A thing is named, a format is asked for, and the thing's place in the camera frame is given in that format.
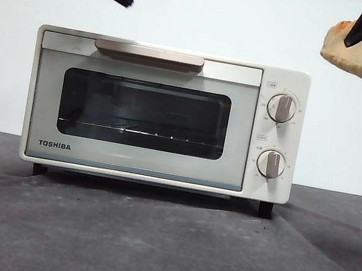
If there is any glass oven door with handle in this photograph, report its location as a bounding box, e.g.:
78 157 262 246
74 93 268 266
22 29 265 193

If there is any white oven knob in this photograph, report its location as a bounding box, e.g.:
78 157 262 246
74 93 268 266
264 91 298 126
253 147 289 182

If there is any white Toshiba toaster oven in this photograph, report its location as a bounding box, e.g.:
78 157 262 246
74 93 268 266
12 23 314 222

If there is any metal wire oven rack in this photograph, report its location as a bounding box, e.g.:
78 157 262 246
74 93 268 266
58 105 217 148

